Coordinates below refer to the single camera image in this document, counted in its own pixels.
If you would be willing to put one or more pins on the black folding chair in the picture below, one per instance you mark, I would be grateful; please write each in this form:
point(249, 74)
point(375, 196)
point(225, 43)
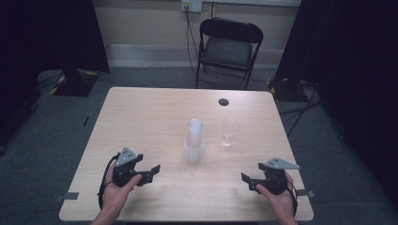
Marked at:
point(231, 51)

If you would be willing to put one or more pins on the black curtain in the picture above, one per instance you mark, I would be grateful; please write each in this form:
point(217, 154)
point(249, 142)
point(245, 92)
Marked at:
point(47, 31)
point(359, 62)

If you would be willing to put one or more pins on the grey tape strip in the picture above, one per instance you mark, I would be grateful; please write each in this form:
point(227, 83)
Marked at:
point(67, 196)
point(306, 193)

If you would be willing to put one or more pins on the white wall socket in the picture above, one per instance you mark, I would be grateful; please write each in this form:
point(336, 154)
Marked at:
point(191, 5)

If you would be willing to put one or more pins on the black table grommet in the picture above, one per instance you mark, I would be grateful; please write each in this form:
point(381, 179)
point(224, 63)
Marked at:
point(223, 102)

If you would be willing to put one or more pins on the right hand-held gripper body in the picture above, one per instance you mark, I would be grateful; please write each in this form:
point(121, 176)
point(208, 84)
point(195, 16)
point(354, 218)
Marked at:
point(275, 175)

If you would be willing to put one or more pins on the black stand base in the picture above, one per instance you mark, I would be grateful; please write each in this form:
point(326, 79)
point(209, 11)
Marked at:
point(287, 90)
point(75, 84)

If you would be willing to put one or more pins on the black pen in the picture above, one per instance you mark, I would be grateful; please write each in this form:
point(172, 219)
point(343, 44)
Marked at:
point(86, 121)

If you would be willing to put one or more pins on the stack of clear plastic cups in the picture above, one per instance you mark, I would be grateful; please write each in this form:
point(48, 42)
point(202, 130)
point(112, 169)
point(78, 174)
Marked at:
point(194, 146)

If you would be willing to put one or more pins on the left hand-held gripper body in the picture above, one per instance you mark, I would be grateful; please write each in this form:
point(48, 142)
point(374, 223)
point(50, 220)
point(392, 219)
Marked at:
point(125, 165)

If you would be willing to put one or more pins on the person's left hand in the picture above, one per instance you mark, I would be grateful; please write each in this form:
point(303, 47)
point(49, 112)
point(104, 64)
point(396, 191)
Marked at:
point(115, 197)

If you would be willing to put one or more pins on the person's right hand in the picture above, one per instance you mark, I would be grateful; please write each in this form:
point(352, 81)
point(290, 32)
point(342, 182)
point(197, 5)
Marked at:
point(278, 203)

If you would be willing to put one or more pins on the single clear plastic cup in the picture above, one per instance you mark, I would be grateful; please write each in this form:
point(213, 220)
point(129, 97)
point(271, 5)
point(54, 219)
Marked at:
point(230, 131)

